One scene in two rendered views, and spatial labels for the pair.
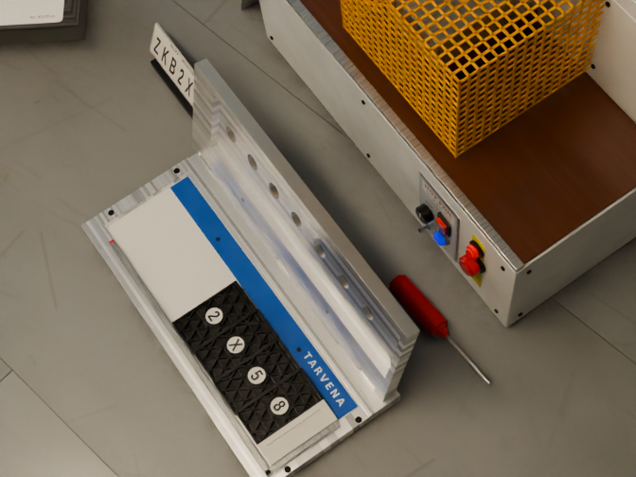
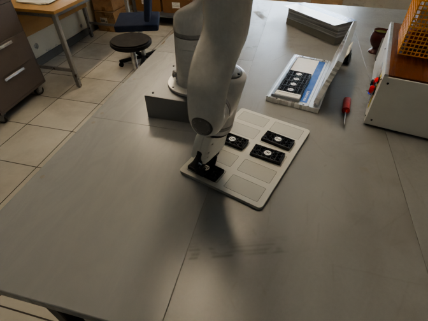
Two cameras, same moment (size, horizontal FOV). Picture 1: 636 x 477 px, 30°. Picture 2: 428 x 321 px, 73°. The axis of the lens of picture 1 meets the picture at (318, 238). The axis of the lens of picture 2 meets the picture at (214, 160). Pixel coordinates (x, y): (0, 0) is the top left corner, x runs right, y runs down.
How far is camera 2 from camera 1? 1.08 m
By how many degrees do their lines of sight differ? 35
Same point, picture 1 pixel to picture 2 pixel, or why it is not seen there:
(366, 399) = (310, 103)
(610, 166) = not seen: outside the picture
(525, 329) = (368, 128)
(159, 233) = (307, 63)
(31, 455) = not seen: hidden behind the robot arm
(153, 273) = (297, 65)
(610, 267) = (412, 139)
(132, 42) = not seen: hidden behind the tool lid
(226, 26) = (367, 58)
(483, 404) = (336, 128)
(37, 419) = (246, 67)
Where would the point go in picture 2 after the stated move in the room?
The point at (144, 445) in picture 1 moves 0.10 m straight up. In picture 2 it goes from (256, 81) to (259, 59)
